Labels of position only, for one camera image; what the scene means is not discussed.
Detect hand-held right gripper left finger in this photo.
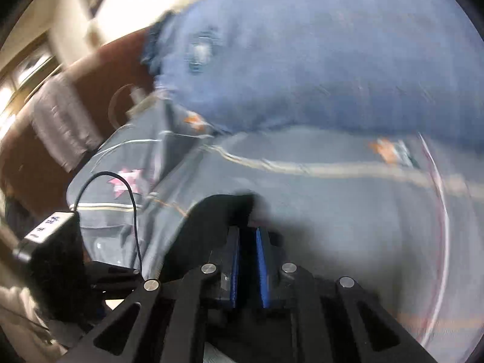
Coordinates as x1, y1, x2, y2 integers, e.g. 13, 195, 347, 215
62, 226, 243, 363

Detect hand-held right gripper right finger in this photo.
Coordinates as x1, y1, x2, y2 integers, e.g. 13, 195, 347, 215
255, 227, 439, 363

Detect black pants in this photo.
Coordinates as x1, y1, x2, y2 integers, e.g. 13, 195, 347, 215
149, 193, 265, 284

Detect grey star-print bed sheet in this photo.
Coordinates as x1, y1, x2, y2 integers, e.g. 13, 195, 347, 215
66, 98, 484, 352

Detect grey hanging cloth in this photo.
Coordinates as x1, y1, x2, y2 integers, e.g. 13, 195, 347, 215
30, 74, 104, 172

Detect brown wooden headboard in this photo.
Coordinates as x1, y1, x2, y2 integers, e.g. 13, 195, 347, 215
0, 30, 159, 212

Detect black cable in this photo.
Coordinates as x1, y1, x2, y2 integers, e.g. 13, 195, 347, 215
74, 171, 143, 271

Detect white charger with cable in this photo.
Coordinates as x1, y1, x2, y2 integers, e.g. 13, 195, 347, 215
108, 83, 152, 125

